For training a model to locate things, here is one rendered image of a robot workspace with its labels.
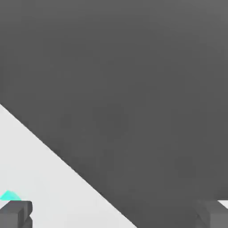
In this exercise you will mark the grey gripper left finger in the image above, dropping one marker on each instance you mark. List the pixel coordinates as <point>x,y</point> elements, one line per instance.
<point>14,215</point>

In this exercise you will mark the small cyan cube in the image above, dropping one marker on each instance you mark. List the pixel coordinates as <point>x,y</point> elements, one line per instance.
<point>9,196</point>

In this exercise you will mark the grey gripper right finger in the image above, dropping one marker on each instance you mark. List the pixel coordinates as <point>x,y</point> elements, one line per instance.
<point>213,217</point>

